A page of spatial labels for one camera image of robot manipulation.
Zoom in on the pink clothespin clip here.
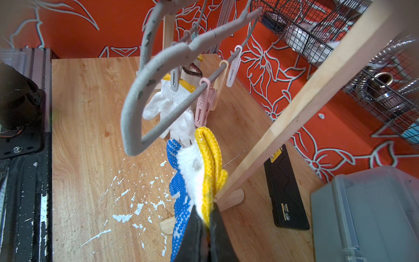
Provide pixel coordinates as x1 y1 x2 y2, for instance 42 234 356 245
195 78 217 128

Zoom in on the wooden drying rack stand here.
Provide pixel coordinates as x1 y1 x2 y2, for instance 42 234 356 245
159 0 413 236

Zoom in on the grey plastic storage box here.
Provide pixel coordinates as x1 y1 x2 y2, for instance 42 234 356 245
311 166 419 262

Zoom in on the white cotton glove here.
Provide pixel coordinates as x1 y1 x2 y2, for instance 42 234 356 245
143 74 196 147
181 63 203 87

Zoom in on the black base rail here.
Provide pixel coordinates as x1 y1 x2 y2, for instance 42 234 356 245
1 132 53 262

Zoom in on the blue dotted glove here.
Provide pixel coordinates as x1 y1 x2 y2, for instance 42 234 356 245
167 127 228 262

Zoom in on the peach clothespin clip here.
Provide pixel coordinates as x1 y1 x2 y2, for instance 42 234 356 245
211 60 229 111

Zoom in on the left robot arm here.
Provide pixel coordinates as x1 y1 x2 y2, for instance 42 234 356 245
1 63 44 130

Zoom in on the metal flexible hose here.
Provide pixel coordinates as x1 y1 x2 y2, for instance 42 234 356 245
346 35 416 102

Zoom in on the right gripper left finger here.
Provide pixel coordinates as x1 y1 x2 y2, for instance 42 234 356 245
174 205 208 262

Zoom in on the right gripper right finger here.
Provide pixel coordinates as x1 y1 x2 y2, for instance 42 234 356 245
208 203 239 262

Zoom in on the black wire basket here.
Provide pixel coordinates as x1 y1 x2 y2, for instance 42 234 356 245
251 1 419 148

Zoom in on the black tool case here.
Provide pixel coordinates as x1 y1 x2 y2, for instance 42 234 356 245
264 145 310 230

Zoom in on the grey clip hanger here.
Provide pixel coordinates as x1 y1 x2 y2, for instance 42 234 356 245
121 1 263 156

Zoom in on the white clothespin clip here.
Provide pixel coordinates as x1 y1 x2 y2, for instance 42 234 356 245
226 45 243 87

